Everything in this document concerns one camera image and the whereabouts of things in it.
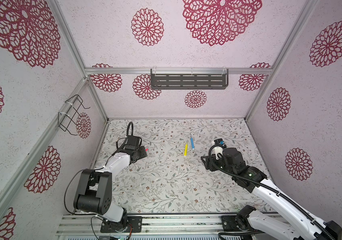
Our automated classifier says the black wire wall rack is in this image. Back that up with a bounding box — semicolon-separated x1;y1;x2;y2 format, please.
57;95;92;139

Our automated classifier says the yellow highlighter pen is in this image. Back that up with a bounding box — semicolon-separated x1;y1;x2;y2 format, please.
184;143;189;157

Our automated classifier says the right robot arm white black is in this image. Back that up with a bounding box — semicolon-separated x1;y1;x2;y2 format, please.
201;139;342;240

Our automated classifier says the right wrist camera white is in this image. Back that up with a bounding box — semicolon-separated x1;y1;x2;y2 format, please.
212;138;227;160

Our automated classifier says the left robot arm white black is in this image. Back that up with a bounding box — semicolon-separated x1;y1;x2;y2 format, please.
63;122;147;235

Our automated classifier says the dark grey slotted wall shelf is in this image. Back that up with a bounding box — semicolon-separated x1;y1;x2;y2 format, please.
150;69;229;90

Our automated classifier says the blue pen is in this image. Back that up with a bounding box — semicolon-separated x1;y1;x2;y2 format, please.
190;136;195;150

